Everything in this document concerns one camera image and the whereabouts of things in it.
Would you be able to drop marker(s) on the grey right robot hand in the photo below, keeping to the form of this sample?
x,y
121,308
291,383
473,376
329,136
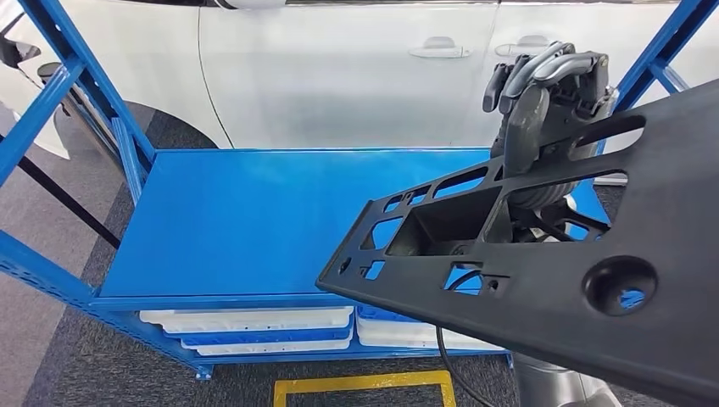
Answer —
x,y
556,95

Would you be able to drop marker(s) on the black plastic car panel part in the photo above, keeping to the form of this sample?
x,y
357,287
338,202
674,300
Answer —
x,y
561,314

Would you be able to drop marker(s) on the blue metal shelf rack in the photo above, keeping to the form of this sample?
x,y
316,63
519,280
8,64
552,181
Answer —
x,y
253,224

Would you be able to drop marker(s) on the white car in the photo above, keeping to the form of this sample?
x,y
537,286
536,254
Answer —
x,y
337,95

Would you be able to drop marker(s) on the white plastic bin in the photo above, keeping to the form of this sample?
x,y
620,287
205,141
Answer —
x,y
269,348
404,336
247,319

